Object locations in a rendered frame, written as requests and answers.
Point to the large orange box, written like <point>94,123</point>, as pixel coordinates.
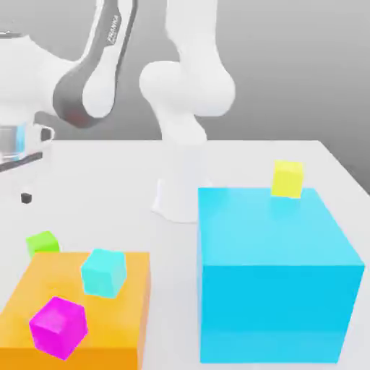
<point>115,323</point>

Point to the small green cube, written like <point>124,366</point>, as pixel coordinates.
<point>42,242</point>

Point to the small magenta cube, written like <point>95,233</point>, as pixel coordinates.
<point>57,328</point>

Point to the large blue box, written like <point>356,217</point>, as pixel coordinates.
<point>277,289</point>

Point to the small cyan cube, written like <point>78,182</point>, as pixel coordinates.
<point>102,273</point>

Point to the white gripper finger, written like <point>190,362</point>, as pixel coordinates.
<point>26,198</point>

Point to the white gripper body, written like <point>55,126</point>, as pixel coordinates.
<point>17,162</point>

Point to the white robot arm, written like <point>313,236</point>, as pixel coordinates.
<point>190,83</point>

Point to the small yellow cube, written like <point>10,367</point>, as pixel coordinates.
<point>286,179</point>

